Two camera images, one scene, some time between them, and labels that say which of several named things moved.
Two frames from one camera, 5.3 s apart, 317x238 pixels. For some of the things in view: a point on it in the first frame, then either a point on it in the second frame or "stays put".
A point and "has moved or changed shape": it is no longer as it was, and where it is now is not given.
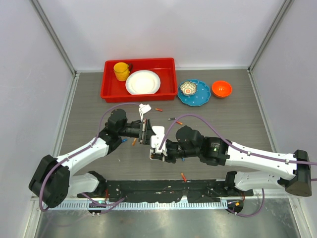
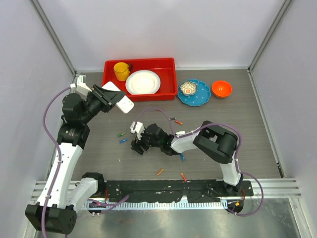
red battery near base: [184, 177] stays put
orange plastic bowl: [221, 89] stays put
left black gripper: [144, 137] -> [106, 97]
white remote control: [156, 140] has moved or changed shape
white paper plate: [142, 82] stays put
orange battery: [133, 142] has moved or changed shape
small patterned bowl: [188, 88] stays put
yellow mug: [121, 71] stays put
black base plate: [147, 190] stays put
